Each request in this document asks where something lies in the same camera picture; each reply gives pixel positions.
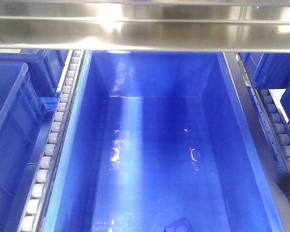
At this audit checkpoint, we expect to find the small blue plastic bin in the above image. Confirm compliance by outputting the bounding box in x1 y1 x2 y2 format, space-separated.
163 217 192 232

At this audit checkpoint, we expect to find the steel shelf beam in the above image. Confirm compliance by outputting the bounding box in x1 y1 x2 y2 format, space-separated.
0 0 290 53

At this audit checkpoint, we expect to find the right white roller track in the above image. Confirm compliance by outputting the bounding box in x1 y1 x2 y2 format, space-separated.
236 53 290 172

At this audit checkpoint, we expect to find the white roller track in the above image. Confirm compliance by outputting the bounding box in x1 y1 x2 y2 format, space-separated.
236 53 290 172
17 50 86 232

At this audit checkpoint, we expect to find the blue crate rear right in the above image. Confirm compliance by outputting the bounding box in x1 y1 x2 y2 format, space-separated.
239 53 290 89

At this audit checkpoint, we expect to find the large blue crate centre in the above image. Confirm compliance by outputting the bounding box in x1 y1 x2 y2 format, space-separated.
43 51 284 232

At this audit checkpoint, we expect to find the left white roller track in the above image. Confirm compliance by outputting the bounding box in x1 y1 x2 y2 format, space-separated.
17 50 86 232

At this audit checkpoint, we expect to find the blue crate rear left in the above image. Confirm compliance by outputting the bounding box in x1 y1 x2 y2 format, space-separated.
0 49 69 97

